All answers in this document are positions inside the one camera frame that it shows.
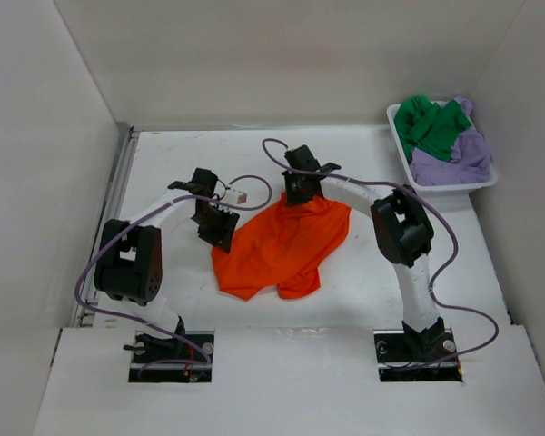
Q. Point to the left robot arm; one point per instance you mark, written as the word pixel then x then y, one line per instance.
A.
pixel 128 267

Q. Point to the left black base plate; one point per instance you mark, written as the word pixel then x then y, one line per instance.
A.
pixel 167 360

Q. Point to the lavender t-shirt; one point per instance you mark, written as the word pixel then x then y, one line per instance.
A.
pixel 470 158

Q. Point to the green t-shirt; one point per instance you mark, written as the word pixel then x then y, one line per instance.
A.
pixel 429 127

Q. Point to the aluminium rail left edge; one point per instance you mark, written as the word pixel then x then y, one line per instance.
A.
pixel 112 204

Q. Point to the white plastic bin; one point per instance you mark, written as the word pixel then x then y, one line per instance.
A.
pixel 437 190

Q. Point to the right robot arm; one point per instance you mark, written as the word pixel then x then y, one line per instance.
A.
pixel 403 234

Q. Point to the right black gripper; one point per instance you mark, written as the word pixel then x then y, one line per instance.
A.
pixel 292 198

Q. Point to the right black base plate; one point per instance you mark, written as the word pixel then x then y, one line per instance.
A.
pixel 398 363

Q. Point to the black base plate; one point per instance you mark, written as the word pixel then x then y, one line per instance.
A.
pixel 167 360
pixel 398 363

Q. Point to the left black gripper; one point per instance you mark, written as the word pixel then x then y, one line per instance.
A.
pixel 221 238

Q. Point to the orange t-shirt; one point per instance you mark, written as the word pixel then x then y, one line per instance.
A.
pixel 282 246

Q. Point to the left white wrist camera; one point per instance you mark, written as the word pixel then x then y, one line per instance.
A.
pixel 235 197

